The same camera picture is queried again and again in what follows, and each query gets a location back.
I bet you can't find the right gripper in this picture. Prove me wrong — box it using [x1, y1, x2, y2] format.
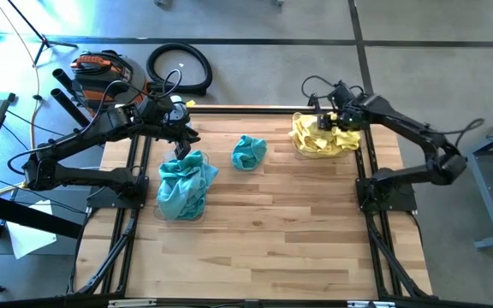
[317, 80, 374, 132]

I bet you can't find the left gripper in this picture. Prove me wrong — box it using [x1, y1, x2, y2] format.
[138, 96, 201, 162]

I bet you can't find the black clamp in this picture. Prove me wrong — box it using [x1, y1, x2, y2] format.
[306, 92, 323, 113]

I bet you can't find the clear plastic basket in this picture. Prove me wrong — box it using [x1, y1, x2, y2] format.
[291, 110, 366, 163]
[151, 149, 211, 224]

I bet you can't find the orange black shop vacuum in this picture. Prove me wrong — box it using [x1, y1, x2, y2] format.
[69, 50, 160, 129]

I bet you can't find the black vacuum wand tube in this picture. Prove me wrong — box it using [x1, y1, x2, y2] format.
[50, 87, 98, 129]
[51, 67, 85, 104]

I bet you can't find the black tripod stand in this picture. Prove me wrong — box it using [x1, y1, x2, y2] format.
[6, 0, 80, 66]

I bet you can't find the white paper sheet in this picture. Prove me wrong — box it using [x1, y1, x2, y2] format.
[5, 199, 58, 260]

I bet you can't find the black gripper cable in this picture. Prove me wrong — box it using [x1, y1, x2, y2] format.
[100, 68, 183, 113]
[300, 74, 365, 113]

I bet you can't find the black aluminium table frame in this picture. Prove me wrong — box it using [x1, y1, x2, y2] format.
[65, 104, 435, 308]

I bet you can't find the black vacuum hose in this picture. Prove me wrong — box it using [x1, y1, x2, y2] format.
[146, 42, 214, 98]

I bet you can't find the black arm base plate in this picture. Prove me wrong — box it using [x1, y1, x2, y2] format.
[354, 176, 419, 212]
[86, 176, 150, 210]

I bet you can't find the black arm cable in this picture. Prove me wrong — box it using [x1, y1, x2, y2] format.
[438, 117, 486, 149]

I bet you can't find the yellow cable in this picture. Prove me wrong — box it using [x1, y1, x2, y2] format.
[0, 0, 93, 196]

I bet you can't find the silver bracket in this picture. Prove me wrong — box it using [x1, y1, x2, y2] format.
[346, 299, 398, 308]
[107, 299, 158, 308]

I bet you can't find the black desk frame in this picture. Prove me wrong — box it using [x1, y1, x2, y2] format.
[0, 187, 84, 296]

